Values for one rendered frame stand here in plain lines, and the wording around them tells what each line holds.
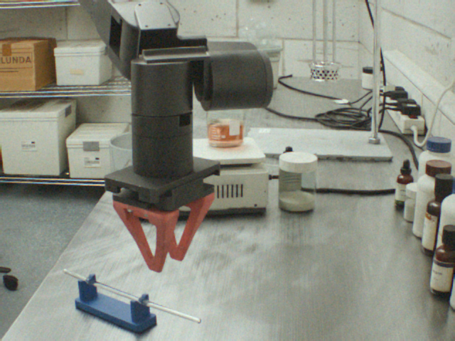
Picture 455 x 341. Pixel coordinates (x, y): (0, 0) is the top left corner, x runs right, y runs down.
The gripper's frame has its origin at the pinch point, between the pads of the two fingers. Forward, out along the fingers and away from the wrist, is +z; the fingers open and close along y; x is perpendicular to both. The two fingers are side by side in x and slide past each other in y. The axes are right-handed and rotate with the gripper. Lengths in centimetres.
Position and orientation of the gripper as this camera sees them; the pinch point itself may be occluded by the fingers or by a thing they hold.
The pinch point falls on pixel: (166, 258)
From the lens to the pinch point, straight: 68.6
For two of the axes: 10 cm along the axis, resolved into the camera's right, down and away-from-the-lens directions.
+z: 0.0, 9.6, 3.0
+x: -8.3, -1.7, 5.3
